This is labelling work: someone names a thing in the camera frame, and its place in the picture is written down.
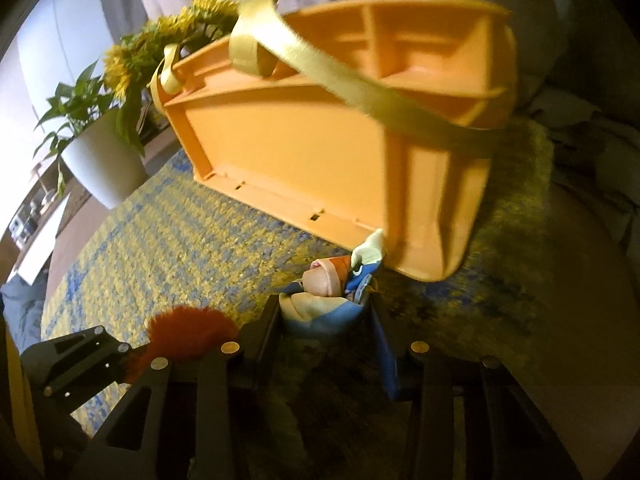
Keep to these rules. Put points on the red fluffy plush toy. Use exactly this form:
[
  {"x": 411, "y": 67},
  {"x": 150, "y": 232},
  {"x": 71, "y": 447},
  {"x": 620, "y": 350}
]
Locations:
[{"x": 185, "y": 335}]

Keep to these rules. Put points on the artificial sunflower bouquet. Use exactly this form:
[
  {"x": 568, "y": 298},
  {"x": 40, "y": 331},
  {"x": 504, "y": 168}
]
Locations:
[{"x": 145, "y": 50}]

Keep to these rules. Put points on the small soft doll blue clothes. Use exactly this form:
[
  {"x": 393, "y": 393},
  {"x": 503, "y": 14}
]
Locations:
[{"x": 325, "y": 285}]

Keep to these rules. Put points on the yellow blue crocheted mat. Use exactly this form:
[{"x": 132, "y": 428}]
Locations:
[{"x": 175, "y": 240}]

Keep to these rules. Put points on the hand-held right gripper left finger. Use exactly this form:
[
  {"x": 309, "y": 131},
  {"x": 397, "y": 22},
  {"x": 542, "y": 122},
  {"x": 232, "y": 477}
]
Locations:
[{"x": 260, "y": 335}]

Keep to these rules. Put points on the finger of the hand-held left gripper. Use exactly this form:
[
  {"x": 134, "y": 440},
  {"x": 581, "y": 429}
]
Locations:
[{"x": 80, "y": 360}]

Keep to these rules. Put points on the grey curtain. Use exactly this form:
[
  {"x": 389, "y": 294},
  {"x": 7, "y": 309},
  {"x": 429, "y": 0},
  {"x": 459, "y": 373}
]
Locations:
[{"x": 530, "y": 5}]

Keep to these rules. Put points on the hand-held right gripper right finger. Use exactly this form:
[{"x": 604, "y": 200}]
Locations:
[{"x": 387, "y": 360}]

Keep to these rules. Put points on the green plant in white pot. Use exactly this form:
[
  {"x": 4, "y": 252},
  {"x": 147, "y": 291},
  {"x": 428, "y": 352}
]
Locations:
[{"x": 105, "y": 160}]

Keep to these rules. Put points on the orange plastic bin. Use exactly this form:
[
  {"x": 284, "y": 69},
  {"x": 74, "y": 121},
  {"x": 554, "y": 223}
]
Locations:
[{"x": 310, "y": 160}]

